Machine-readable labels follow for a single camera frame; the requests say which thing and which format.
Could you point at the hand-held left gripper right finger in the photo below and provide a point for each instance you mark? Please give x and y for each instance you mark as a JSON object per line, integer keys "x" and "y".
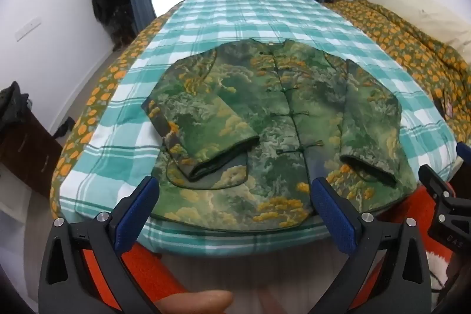
{"x": 331, "y": 214}

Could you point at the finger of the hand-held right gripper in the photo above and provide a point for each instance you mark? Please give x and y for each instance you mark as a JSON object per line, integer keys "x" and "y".
{"x": 464, "y": 152}
{"x": 436, "y": 183}

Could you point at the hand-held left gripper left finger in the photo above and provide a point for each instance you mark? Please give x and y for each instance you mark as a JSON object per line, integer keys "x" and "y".
{"x": 136, "y": 214}

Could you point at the green patterned padded jacket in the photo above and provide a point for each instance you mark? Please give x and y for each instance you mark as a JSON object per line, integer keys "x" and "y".
{"x": 279, "y": 137}

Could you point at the dark hanging clothes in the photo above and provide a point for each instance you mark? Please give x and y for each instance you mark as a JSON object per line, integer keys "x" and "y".
{"x": 110, "y": 12}

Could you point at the person's left hand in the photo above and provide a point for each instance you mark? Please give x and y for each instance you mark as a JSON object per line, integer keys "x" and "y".
{"x": 198, "y": 303}

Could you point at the orange fleece garment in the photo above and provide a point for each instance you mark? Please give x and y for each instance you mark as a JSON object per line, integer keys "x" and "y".
{"x": 147, "y": 277}

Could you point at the small dark cloth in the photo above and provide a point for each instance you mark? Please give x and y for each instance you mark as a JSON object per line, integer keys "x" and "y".
{"x": 66, "y": 126}

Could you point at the dark wooden cabinet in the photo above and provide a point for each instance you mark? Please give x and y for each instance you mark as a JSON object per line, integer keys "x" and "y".
{"x": 25, "y": 155}

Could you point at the orange floral quilt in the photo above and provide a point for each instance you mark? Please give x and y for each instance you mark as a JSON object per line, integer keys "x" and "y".
{"x": 404, "y": 41}

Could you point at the cream pillow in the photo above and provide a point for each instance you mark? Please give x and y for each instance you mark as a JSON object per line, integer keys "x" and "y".
{"x": 404, "y": 1}

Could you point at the teal checked blanket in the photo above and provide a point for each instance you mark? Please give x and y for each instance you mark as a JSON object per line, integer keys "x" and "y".
{"x": 257, "y": 16}

